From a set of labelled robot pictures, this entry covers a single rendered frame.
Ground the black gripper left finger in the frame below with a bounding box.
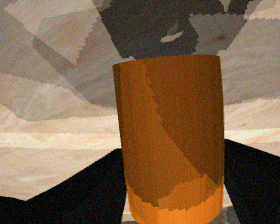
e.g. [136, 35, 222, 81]
[0, 148, 126, 224]

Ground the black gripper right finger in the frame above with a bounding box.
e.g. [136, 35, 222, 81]
[224, 139, 280, 224]

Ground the orange cylinder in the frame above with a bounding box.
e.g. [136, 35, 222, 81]
[112, 54, 225, 224]

